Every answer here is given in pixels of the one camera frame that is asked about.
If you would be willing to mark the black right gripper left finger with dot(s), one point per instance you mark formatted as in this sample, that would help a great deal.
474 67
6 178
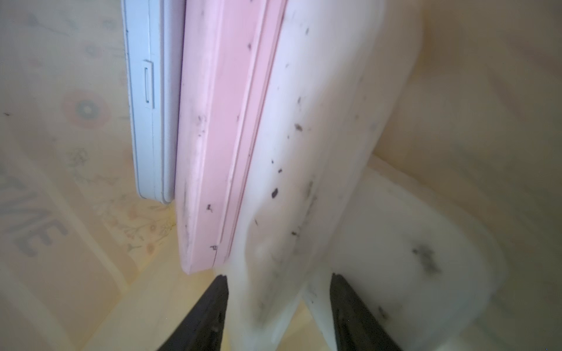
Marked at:
202 328

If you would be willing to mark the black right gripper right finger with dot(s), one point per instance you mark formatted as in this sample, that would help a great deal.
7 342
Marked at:
355 326

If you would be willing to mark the cream canvas tote bag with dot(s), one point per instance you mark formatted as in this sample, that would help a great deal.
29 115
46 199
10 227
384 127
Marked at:
86 264

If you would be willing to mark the white pencil case in bag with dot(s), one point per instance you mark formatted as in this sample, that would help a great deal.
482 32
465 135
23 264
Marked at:
339 69

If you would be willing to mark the pink pencil case in bag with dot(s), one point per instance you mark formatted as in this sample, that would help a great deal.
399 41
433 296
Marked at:
229 49

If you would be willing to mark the light blue case in bag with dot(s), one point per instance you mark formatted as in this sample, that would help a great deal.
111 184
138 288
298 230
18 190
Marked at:
153 40

